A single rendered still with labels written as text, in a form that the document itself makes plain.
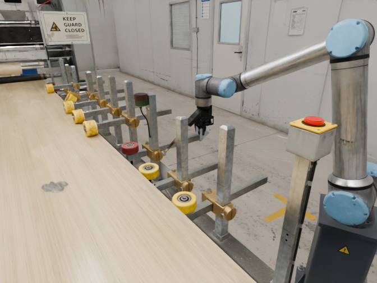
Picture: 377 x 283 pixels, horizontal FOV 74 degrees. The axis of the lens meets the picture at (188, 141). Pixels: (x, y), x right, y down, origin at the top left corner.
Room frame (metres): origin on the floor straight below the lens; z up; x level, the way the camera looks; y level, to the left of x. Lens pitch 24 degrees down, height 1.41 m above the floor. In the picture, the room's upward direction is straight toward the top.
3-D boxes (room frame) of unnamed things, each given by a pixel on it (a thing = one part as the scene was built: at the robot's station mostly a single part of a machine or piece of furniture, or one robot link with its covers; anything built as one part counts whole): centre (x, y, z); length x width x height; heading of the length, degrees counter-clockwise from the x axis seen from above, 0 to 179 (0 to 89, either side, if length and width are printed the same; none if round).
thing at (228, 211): (0.74, -0.11, 0.83); 0.13 x 0.06 x 0.05; 35
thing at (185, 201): (0.68, 0.02, 0.85); 0.08 x 0.08 x 0.11
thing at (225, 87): (1.29, -0.17, 1.14); 0.12 x 0.12 x 0.09; 47
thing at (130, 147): (1.10, 0.28, 0.85); 0.08 x 0.08 x 0.11
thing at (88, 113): (1.59, 0.46, 0.95); 0.50 x 0.04 x 0.04; 125
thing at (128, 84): (1.34, 0.32, 0.93); 0.03 x 0.03 x 0.48; 35
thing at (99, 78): (1.74, 0.60, 0.89); 0.03 x 0.03 x 0.48; 35
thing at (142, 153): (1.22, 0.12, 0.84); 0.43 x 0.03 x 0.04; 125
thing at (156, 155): (1.15, 0.19, 0.85); 0.13 x 0.06 x 0.05; 35
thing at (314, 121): (0.51, -0.27, 1.22); 0.04 x 0.04 x 0.02
